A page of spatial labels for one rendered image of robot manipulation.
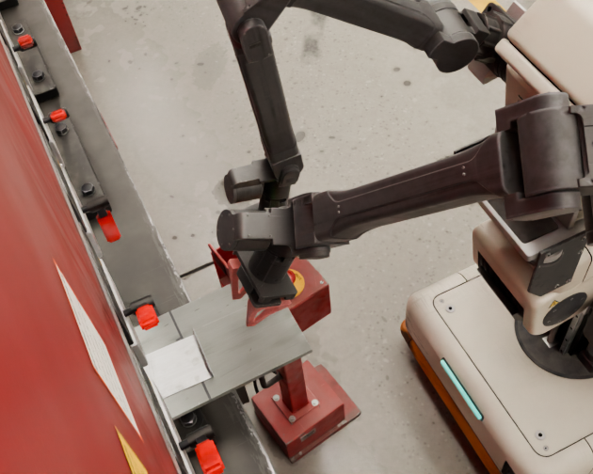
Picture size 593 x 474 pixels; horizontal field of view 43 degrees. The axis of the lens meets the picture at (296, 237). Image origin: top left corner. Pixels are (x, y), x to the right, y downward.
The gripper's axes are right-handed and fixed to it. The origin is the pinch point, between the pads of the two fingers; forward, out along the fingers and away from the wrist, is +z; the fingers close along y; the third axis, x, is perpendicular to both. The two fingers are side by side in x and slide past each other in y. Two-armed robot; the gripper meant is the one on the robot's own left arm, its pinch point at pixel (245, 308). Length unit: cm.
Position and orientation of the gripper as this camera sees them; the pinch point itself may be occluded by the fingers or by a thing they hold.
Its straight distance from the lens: 118.9
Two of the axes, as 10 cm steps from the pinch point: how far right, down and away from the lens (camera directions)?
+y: 4.4, 7.2, -5.4
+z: -3.9, 7.0, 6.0
